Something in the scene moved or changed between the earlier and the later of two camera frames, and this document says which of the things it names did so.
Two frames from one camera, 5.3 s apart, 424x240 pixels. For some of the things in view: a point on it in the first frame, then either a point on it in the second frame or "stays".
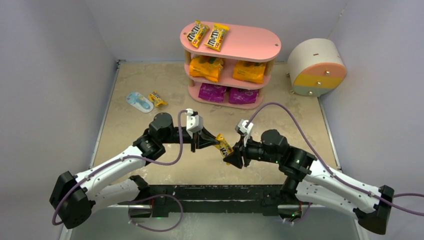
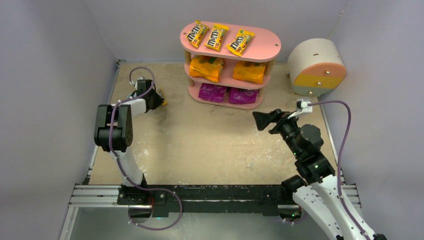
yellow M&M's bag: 224,147 -> 236,47
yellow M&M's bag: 197,33 stays
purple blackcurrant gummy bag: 211,92 stays
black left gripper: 193,141 -> 156,100
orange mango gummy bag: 244,70 stays
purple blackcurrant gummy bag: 243,96 stays
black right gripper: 245,154 -> 274,120
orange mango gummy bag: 205,67 stays
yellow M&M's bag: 215,39 stays
